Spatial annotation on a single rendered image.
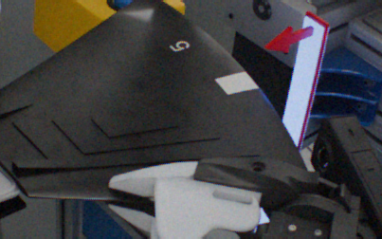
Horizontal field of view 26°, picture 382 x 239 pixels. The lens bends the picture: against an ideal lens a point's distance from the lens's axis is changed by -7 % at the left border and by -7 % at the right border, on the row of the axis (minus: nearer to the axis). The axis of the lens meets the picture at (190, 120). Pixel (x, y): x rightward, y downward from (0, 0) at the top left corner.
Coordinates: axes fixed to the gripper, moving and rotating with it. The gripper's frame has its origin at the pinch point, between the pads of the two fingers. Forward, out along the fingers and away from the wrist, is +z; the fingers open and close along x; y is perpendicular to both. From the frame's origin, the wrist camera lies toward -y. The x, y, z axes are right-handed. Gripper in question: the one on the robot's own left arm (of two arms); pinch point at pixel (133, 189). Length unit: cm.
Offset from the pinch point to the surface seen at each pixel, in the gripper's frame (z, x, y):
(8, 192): 6.9, -2.0, 4.6
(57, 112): 6.5, -0.6, -4.3
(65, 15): 17.0, 17.5, -37.4
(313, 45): -9.6, 3.7, -22.9
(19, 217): 38, 97, -68
